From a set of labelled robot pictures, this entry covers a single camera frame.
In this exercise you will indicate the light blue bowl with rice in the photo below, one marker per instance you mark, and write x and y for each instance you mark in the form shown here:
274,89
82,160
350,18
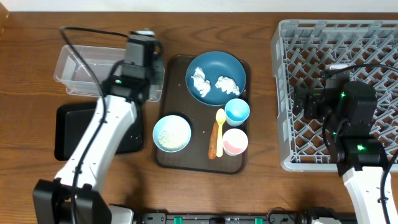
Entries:
171,133

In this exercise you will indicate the pale yellow plastic spoon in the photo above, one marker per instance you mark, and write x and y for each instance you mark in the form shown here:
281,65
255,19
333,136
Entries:
220,119

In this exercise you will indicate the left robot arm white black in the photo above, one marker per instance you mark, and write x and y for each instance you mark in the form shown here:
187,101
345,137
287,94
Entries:
74,196

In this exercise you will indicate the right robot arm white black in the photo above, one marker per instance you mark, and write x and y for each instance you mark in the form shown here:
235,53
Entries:
346,112

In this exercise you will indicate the orange carrot stick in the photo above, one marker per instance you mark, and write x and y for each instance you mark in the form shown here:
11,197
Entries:
213,142

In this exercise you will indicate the grey dishwasher rack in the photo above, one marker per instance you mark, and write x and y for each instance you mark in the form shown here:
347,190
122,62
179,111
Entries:
301,49

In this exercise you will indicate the light blue cup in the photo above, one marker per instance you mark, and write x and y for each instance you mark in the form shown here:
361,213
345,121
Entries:
237,111

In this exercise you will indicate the black waste tray bin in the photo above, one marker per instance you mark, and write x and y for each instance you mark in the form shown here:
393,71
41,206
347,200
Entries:
73,119

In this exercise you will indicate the pink white cup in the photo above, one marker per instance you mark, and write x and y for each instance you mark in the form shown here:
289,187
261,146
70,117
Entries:
235,142

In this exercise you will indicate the dark blue plate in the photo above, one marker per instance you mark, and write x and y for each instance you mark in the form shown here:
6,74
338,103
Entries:
216,64

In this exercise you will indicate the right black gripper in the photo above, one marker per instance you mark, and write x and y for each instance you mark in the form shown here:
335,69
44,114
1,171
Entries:
313,96

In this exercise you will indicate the white tissue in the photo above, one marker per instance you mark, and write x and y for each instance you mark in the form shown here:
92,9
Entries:
200,83
227,85

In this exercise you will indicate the brown serving tray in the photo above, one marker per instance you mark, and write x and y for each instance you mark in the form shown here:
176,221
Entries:
177,100

